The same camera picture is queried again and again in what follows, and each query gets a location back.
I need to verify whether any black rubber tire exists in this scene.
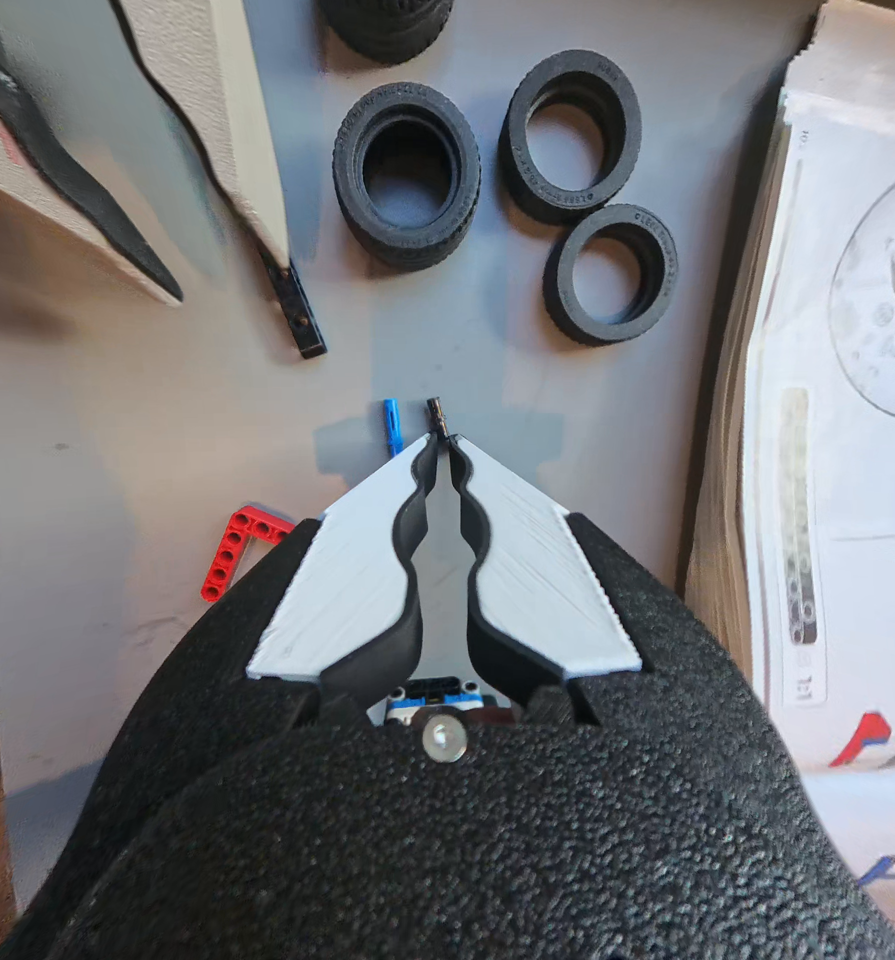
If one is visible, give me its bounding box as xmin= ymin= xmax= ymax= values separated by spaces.
xmin=332 ymin=81 xmax=482 ymax=271
xmin=316 ymin=0 xmax=456 ymax=65
xmin=543 ymin=204 xmax=679 ymax=348
xmin=498 ymin=51 xmax=642 ymax=226

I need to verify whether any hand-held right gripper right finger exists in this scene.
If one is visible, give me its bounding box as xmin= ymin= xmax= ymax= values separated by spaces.
xmin=447 ymin=435 xmax=644 ymax=706

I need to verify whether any long black brick beam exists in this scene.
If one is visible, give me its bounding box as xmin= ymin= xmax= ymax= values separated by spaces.
xmin=261 ymin=251 xmax=329 ymax=360

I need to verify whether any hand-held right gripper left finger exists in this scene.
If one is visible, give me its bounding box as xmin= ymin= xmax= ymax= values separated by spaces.
xmin=246 ymin=433 xmax=440 ymax=702

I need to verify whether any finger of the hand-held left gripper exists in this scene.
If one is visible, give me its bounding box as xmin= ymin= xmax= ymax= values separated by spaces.
xmin=108 ymin=0 xmax=294 ymax=265
xmin=0 ymin=30 xmax=186 ymax=309

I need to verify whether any red angled brick beam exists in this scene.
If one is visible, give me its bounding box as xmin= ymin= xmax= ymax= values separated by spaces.
xmin=200 ymin=505 xmax=299 ymax=603

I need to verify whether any grey desk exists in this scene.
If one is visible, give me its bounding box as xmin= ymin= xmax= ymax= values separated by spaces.
xmin=0 ymin=0 xmax=824 ymax=912

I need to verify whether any open instruction booklet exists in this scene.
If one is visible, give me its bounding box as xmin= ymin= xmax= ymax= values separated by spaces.
xmin=683 ymin=0 xmax=895 ymax=886

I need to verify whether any toy brick race car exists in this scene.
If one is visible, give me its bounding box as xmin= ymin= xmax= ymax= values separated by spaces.
xmin=383 ymin=675 xmax=494 ymax=727

